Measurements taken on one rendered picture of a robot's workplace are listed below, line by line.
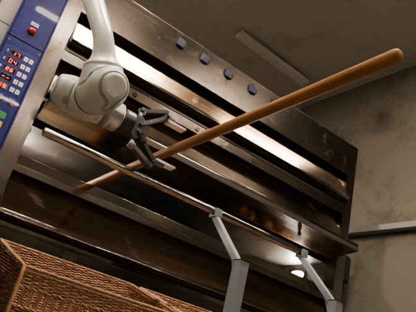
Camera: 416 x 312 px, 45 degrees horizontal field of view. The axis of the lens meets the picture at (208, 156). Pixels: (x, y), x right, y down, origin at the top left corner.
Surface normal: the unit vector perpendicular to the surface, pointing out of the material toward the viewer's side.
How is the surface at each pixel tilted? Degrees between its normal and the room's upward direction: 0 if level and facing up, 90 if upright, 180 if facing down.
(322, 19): 180
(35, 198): 70
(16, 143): 90
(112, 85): 109
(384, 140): 90
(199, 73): 90
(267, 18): 180
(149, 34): 90
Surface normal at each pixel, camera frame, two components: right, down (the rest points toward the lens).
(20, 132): 0.59, -0.22
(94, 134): -0.14, 0.84
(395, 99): -0.76, -0.42
